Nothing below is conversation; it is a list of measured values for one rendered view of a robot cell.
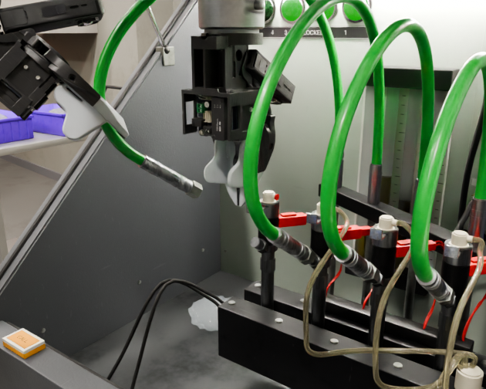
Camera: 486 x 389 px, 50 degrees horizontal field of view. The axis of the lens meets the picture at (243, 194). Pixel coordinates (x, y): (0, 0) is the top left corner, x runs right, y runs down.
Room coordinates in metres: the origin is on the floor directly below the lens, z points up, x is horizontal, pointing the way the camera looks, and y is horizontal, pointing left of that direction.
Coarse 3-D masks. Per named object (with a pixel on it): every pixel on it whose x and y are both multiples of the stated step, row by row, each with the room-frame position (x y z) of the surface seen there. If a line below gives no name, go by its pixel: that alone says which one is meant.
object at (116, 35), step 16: (144, 0) 0.64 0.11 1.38; (128, 16) 0.63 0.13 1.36; (320, 16) 0.77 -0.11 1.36; (112, 32) 0.62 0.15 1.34; (112, 48) 0.61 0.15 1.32; (336, 64) 0.79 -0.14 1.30; (96, 80) 0.61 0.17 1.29; (336, 80) 0.79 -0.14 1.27; (336, 96) 0.80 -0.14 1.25; (336, 112) 0.80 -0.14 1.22; (112, 128) 0.61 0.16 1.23; (128, 144) 0.62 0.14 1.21
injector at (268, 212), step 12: (264, 204) 0.63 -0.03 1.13; (276, 204) 0.63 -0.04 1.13; (276, 216) 0.63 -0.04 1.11; (252, 240) 0.62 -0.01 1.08; (264, 240) 0.63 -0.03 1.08; (264, 252) 0.63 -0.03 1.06; (264, 264) 0.64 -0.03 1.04; (264, 276) 0.64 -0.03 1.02; (264, 288) 0.64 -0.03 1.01; (264, 300) 0.64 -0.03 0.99
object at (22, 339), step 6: (12, 336) 0.59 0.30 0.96; (18, 336) 0.59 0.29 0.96; (24, 336) 0.59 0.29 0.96; (30, 336) 0.59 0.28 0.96; (18, 342) 0.57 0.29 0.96; (24, 342) 0.57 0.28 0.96; (30, 342) 0.57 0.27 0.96; (36, 342) 0.57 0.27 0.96; (12, 348) 0.57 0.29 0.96; (24, 348) 0.56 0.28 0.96; (36, 348) 0.57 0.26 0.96; (42, 348) 0.57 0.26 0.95; (18, 354) 0.56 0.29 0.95; (24, 354) 0.55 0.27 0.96; (30, 354) 0.56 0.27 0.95
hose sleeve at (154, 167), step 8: (144, 160) 0.63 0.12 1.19; (152, 160) 0.64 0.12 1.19; (144, 168) 0.63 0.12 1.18; (152, 168) 0.63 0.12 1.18; (160, 168) 0.64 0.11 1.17; (168, 168) 0.65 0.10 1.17; (160, 176) 0.64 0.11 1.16; (168, 176) 0.64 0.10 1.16; (176, 176) 0.65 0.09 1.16; (176, 184) 0.65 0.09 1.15; (184, 184) 0.66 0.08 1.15; (192, 184) 0.66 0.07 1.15
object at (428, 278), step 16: (464, 64) 0.46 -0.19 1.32; (480, 64) 0.46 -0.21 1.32; (464, 80) 0.44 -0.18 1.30; (448, 96) 0.43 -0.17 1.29; (464, 96) 0.43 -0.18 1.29; (448, 112) 0.41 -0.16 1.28; (448, 128) 0.41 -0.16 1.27; (432, 144) 0.40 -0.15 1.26; (432, 160) 0.39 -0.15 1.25; (480, 160) 0.56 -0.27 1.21; (432, 176) 0.39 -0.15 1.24; (480, 176) 0.56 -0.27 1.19; (432, 192) 0.38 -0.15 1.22; (480, 192) 0.56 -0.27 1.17; (416, 208) 0.38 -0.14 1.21; (432, 208) 0.39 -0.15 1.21; (480, 208) 0.56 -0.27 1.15; (416, 224) 0.38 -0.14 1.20; (480, 224) 0.56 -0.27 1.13; (416, 240) 0.38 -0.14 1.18; (416, 256) 0.38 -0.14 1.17; (416, 272) 0.40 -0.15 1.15; (432, 272) 0.40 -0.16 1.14; (432, 288) 0.42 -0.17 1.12; (448, 288) 0.45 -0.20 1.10
